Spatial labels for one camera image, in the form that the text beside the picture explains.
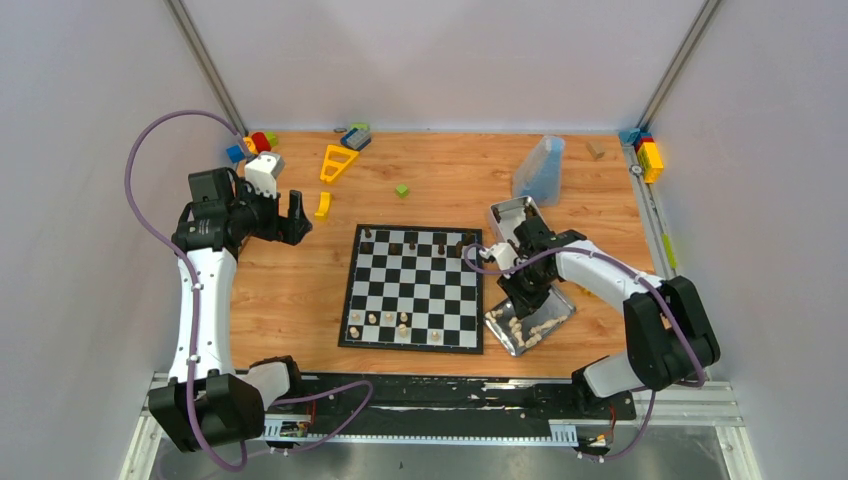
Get red cylinder block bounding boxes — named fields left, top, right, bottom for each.
left=250, top=131, right=272, bottom=154

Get purple cable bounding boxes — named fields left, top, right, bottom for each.
left=462, top=243, right=707, bottom=463
left=124, top=109, right=374, bottom=473

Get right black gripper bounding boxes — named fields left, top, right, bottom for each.
left=497, top=262, right=555, bottom=320

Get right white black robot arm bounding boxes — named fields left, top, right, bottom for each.
left=479, top=217, right=721, bottom=418

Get blue cube block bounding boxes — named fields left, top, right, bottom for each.
left=225, top=145, right=247, bottom=164

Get blue grey toy block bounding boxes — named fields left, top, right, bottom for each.
left=340, top=123, right=372, bottom=151

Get small wooden block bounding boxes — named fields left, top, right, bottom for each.
left=586, top=141, right=606, bottom=160

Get yellow lego brick stack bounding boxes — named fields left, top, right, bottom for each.
left=637, top=141, right=664, bottom=184

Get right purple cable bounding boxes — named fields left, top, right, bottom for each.
left=462, top=243, right=707, bottom=463

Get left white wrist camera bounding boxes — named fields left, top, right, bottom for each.
left=244, top=152, right=285, bottom=199

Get black white chessboard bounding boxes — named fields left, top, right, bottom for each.
left=338, top=224, right=484, bottom=355

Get white metal box dark pieces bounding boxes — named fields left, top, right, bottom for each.
left=488, top=196, right=552, bottom=247

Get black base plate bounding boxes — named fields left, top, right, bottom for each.
left=270, top=372, right=637, bottom=437

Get yellow curved toy piece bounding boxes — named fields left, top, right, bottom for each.
left=314, top=192, right=333, bottom=221

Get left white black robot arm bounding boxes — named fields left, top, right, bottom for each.
left=148, top=167, right=312, bottom=452

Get yellow triangular toy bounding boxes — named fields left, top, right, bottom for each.
left=319, top=145, right=360, bottom=185

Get silver metal tray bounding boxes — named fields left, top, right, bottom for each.
left=484, top=286, right=577, bottom=357

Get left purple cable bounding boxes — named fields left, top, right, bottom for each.
left=124, top=109, right=374, bottom=473

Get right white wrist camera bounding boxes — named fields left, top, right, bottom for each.
left=479, top=242, right=518, bottom=271

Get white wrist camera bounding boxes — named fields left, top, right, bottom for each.
left=244, top=152, right=285, bottom=199
left=479, top=242, right=518, bottom=271

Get clear plastic container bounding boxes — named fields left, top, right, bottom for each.
left=511, top=135, right=566, bottom=207

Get yellow cylinder block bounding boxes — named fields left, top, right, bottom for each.
left=243, top=137, right=258, bottom=155

